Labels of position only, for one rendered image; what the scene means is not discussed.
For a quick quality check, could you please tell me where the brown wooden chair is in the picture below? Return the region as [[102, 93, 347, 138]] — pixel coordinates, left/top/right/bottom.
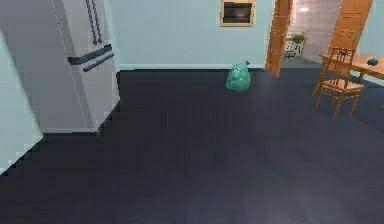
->
[[312, 46, 366, 120]]

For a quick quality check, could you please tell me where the framed dark wall picture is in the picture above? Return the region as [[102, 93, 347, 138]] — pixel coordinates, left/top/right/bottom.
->
[[219, 0, 257, 28]]

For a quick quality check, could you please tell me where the brown wooden table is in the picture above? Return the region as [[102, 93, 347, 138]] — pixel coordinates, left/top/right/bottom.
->
[[320, 53, 384, 109]]

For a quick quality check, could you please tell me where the green rubbish bag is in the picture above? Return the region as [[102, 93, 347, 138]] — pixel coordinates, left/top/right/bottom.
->
[[225, 60, 252, 92]]

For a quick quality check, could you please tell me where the brown wooden room door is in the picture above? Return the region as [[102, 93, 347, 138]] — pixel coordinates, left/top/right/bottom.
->
[[327, 0, 374, 60], [265, 0, 294, 78]]

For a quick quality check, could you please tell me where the black fridge handle bar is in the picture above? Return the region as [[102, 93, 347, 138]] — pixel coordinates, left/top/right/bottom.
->
[[91, 0, 103, 45], [82, 53, 115, 73], [67, 44, 113, 66], [85, 0, 98, 46]]

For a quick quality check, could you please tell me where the grey fridge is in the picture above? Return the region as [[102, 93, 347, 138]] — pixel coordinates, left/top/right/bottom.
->
[[0, 0, 122, 134]]

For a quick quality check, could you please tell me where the green house plant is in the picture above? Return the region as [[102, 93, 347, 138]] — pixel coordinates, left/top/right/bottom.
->
[[291, 32, 308, 45]]

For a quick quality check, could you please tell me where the white plant stand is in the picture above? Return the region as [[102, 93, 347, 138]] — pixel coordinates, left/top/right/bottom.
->
[[284, 37, 306, 63]]

